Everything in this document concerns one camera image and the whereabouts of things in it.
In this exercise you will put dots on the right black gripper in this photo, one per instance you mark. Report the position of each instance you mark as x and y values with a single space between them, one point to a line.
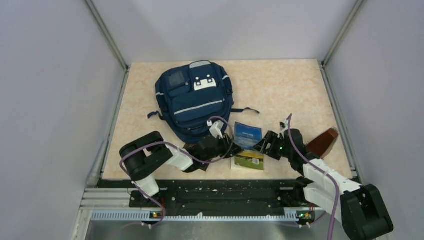
261 146

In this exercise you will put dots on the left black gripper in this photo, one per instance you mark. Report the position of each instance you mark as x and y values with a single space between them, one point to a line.
226 142

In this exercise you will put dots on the blue landscape cover book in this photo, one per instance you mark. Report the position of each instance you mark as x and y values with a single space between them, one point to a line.
247 137

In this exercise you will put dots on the navy blue student backpack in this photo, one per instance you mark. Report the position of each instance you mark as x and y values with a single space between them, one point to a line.
189 95

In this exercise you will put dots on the black paperback book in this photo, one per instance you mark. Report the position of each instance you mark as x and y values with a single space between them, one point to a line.
195 150

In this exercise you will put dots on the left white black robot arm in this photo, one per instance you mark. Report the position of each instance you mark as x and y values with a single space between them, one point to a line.
142 157

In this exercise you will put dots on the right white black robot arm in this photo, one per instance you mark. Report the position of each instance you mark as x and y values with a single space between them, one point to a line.
359 208

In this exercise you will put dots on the brown leather pouch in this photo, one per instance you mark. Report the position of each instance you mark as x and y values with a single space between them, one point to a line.
323 144

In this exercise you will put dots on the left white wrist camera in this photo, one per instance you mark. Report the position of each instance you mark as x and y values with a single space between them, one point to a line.
215 128

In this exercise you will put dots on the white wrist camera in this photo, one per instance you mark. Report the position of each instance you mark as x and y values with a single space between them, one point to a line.
283 127
215 128

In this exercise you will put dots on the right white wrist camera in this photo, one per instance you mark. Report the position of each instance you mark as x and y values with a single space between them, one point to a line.
283 127

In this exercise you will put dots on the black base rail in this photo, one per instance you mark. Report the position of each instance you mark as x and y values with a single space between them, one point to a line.
223 198

